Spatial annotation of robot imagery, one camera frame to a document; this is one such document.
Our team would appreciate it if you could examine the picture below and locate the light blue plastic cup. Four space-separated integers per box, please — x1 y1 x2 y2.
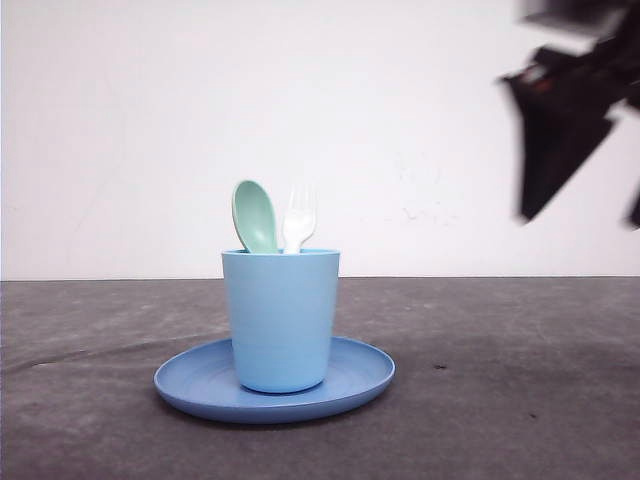
221 249 340 393

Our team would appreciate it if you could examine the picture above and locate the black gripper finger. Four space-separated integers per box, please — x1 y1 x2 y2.
625 190 640 228
502 76 615 221

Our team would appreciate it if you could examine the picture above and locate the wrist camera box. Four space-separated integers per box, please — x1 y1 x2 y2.
520 0 630 37

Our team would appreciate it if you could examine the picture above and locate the mint green plastic spoon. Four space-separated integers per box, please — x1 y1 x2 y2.
232 180 278 254

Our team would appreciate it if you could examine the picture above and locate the white plastic fork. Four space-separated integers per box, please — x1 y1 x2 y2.
282 185 317 254

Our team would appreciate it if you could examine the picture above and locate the blue plastic plate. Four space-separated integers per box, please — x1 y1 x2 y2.
154 336 396 425

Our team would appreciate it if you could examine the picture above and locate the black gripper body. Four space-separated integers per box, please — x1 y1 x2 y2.
514 19 639 119

